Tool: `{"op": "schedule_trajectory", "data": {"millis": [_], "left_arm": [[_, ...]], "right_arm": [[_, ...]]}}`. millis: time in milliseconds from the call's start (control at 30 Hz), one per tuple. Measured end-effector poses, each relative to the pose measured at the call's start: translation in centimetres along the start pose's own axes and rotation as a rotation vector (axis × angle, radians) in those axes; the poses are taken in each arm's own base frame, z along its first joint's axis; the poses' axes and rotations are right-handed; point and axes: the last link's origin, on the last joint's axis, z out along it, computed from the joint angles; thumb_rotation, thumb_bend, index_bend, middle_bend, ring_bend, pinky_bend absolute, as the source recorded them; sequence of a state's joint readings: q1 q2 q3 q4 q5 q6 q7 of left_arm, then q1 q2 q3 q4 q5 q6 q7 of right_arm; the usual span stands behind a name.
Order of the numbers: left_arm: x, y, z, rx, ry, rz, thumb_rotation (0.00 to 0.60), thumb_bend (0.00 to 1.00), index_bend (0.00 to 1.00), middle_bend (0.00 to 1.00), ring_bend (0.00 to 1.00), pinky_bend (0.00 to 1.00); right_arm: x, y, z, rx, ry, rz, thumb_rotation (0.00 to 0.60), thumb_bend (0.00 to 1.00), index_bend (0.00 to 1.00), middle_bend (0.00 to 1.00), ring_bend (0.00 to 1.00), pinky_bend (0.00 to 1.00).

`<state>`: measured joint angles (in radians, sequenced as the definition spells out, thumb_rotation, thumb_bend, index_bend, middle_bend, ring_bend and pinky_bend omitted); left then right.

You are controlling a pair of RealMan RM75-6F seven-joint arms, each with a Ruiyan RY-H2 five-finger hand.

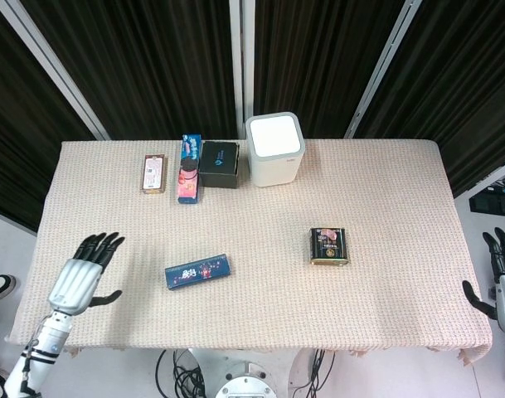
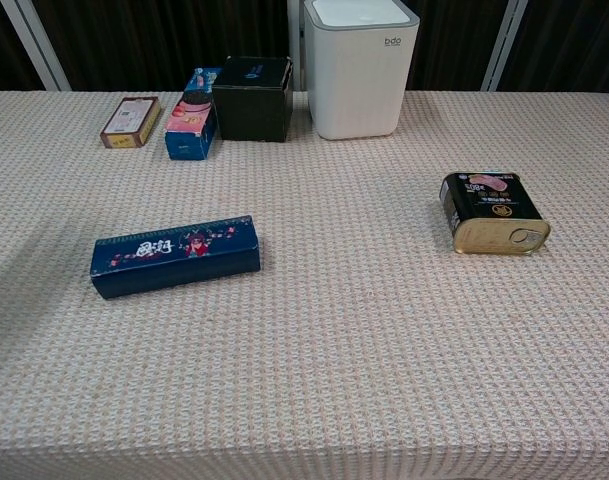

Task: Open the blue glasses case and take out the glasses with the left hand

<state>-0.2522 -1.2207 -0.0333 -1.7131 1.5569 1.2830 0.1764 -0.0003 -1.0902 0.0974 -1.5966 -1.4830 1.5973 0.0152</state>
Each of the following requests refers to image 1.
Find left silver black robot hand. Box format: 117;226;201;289
47;231;126;315

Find blue glasses case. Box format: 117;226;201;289
164;253;231;290

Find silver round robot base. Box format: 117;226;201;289
215;361;277;398

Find brown small packet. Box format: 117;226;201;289
142;153;169;195

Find blue pink cookie box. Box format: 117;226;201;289
176;133;203;206

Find black cardboard box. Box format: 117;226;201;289
198;140;241;190

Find beige textured tablecloth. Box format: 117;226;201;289
5;138;494;368

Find black equipment rack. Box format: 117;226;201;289
469;182;505;216

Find black gold luncheon meat can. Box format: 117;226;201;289
309;226;352;266

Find black pleated curtain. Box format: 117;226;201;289
0;0;505;233

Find white square trash bin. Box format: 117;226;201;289
245;111;306;188

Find black cable bundle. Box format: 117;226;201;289
291;349;336;398
155;349;207;398

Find grey aluminium frame post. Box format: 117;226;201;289
229;0;256;140
345;0;423;140
0;0;110;140

